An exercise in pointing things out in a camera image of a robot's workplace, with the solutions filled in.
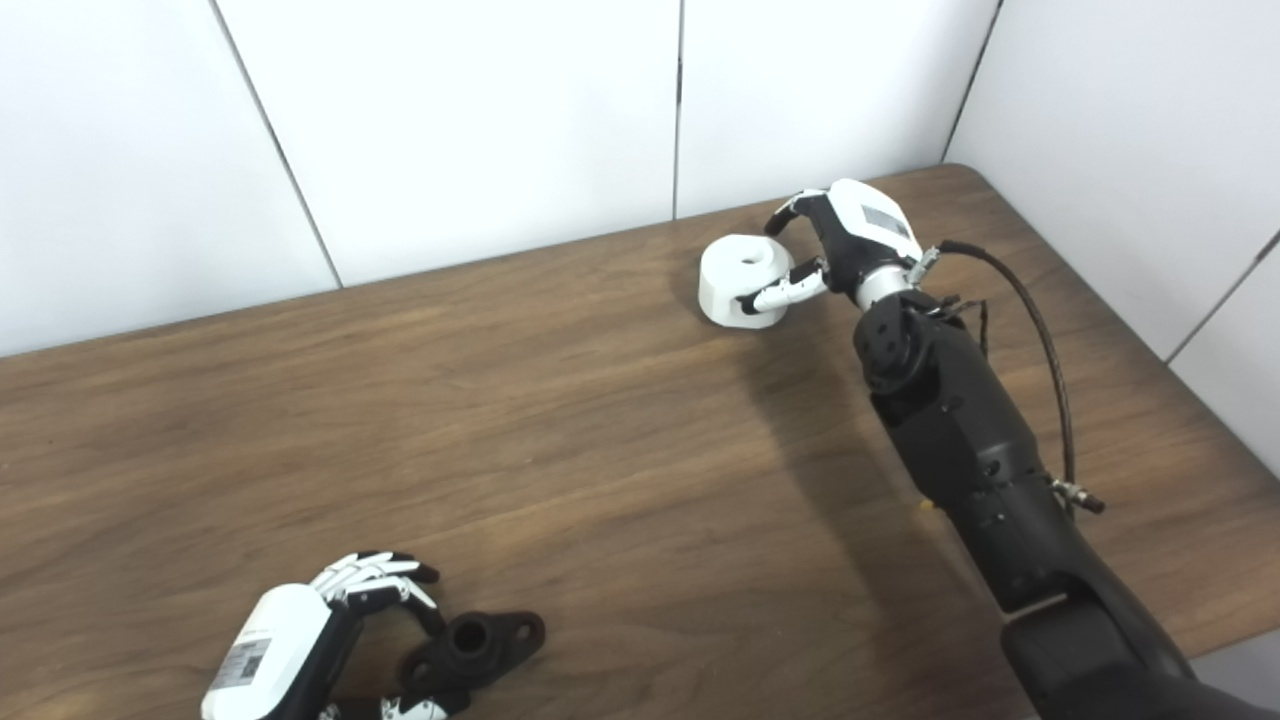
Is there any round white piece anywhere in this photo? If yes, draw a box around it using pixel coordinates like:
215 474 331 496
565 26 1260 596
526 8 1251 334
697 234 798 330

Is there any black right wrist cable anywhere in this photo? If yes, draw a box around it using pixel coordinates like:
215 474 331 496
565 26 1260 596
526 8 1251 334
935 239 1106 516

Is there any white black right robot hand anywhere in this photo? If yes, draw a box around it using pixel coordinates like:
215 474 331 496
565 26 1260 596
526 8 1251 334
737 178 926 316

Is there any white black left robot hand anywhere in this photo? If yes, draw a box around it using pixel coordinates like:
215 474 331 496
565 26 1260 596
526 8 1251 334
200 550 451 720

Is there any black flanged holder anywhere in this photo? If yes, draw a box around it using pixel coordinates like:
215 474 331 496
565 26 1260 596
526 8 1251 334
400 610 547 701

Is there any thin black right arm wire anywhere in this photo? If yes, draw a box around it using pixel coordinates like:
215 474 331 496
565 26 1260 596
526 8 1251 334
938 293 993 363

